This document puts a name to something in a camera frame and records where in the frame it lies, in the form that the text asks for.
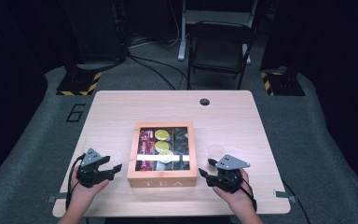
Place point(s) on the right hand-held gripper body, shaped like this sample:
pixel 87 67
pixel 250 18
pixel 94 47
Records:
pixel 231 163

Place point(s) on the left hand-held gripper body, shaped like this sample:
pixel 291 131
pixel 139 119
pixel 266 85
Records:
pixel 90 158

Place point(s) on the wooden tea box glass lid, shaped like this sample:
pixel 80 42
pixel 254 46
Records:
pixel 163 179

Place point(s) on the person's left hand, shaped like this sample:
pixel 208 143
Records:
pixel 84 193

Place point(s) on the person's right hand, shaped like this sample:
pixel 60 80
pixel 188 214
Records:
pixel 239 199

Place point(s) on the pile of black tea packets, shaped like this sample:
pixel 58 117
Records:
pixel 181 141

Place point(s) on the bundle of red tea packets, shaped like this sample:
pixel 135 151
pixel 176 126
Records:
pixel 146 146

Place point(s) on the round yellow tea packet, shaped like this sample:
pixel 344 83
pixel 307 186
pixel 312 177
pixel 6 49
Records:
pixel 161 146
pixel 166 155
pixel 162 134

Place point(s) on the grey tea packet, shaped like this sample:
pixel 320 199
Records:
pixel 159 165

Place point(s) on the grey tape strip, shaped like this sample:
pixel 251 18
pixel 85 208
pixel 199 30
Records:
pixel 56 198
pixel 282 194

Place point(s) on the grey floor mat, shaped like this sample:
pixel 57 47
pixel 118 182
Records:
pixel 295 140

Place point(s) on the black yellow striped stand base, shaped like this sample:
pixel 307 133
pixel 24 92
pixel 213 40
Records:
pixel 284 84
pixel 77 84

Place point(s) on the black folding chair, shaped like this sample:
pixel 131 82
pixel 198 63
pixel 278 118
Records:
pixel 219 46

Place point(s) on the white desk frame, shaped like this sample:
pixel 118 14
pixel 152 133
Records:
pixel 182 37

